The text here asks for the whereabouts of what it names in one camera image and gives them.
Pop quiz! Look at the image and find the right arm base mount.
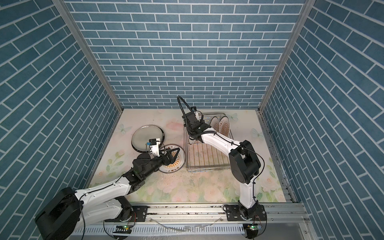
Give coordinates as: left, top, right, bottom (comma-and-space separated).
222, 202, 267, 222

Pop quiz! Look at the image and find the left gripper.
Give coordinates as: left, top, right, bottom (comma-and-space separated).
142, 147, 180, 180

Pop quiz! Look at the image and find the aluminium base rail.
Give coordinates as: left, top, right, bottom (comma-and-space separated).
70, 203, 317, 240

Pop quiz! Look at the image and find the plain white deep plate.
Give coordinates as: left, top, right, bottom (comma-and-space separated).
131, 125, 165, 153

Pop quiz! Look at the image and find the brown patterned plate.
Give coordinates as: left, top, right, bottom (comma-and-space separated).
159, 144, 185, 174
219, 116, 231, 137

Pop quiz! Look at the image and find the black corrugated cable right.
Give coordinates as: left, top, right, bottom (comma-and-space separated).
176, 95, 217, 142

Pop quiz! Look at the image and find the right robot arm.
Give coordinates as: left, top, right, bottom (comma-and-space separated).
183, 112, 262, 220

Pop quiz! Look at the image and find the metal wire dish rack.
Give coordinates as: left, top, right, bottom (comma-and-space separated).
184, 127, 230, 173

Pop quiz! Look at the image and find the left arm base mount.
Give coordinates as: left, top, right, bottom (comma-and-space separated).
106, 206, 148, 223

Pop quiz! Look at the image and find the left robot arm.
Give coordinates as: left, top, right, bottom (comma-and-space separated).
35, 148, 180, 240

